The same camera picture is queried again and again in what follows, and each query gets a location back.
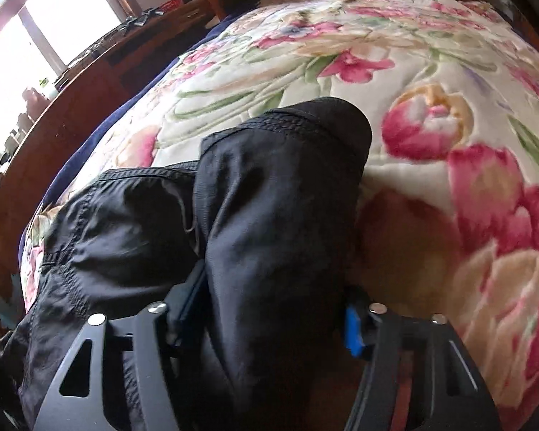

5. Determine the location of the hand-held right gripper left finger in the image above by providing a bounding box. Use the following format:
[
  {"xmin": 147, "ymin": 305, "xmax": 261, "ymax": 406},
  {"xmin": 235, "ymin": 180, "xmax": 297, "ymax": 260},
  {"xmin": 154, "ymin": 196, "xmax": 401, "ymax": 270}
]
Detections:
[{"xmin": 33, "ymin": 258, "xmax": 208, "ymax": 431}]

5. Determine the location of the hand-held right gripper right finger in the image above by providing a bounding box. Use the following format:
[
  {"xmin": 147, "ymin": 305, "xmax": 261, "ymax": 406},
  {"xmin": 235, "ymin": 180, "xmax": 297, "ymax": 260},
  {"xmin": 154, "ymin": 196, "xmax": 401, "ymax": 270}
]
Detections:
[{"xmin": 344, "ymin": 294, "xmax": 502, "ymax": 431}]

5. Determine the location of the dark navy jacket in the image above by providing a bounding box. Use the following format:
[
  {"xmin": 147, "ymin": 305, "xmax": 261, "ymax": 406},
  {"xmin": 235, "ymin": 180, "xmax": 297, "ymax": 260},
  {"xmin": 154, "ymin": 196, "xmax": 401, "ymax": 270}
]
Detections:
[{"xmin": 2, "ymin": 96, "xmax": 373, "ymax": 431}]

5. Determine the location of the dark blue bed sheet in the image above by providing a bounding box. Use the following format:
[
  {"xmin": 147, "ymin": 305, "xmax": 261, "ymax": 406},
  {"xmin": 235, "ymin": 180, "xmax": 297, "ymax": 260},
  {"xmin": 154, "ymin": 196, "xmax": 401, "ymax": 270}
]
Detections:
[{"xmin": 17, "ymin": 17, "xmax": 236, "ymax": 259}]

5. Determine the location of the brown jar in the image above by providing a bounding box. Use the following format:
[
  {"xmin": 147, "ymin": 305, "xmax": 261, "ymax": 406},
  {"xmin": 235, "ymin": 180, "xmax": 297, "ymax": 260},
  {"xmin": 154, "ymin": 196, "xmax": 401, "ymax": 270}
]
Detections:
[{"xmin": 22, "ymin": 87, "xmax": 51, "ymax": 114}]

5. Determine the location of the floral blanket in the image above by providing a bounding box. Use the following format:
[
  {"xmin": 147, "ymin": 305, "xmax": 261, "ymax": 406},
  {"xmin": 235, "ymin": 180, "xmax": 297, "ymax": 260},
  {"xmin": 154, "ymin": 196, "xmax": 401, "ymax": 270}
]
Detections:
[{"xmin": 20, "ymin": 0, "xmax": 539, "ymax": 431}]

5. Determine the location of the window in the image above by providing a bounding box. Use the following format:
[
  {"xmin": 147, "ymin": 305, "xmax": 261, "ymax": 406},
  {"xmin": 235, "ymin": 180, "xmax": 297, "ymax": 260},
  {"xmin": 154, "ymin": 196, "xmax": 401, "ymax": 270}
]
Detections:
[{"xmin": 0, "ymin": 0, "xmax": 138, "ymax": 156}]

